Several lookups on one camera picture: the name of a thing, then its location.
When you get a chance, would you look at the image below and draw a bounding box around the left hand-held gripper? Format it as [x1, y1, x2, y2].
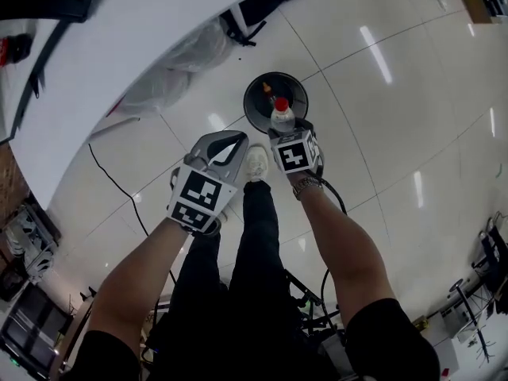
[165, 130, 250, 234]

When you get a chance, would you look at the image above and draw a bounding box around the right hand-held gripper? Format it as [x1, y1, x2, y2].
[266, 119, 325, 175]

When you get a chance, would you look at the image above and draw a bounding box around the clear bottle red cap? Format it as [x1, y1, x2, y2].
[269, 96, 297, 137]

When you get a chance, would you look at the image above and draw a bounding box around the black round bin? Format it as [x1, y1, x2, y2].
[242, 71, 310, 134]

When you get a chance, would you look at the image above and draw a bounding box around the dark cola bottle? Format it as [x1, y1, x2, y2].
[0, 33, 33, 69]

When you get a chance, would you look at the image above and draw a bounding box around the person's left forearm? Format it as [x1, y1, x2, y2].
[86, 218, 190, 335]

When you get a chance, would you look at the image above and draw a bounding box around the person's right forearm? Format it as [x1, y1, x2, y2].
[295, 180, 398, 325]

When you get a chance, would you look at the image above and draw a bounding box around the person's white right shoe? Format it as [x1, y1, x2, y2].
[242, 144, 271, 184]

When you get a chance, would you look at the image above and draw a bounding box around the silver wristwatch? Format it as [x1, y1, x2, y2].
[292, 175, 325, 200]

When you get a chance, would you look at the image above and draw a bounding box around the crumpled clear plastic bag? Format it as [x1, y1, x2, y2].
[105, 16, 239, 117]

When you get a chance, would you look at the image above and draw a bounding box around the person's body in black clothing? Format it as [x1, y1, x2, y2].
[59, 180, 441, 381]

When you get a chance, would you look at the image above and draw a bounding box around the grey rack with white parts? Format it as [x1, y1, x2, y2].
[0, 202, 63, 285]

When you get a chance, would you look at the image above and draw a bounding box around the open cardboard box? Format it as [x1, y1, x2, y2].
[452, 0, 508, 25]

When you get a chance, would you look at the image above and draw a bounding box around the black power cable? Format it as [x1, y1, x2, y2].
[87, 143, 150, 237]

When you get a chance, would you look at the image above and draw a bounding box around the black strapped bag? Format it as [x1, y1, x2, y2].
[220, 0, 297, 48]

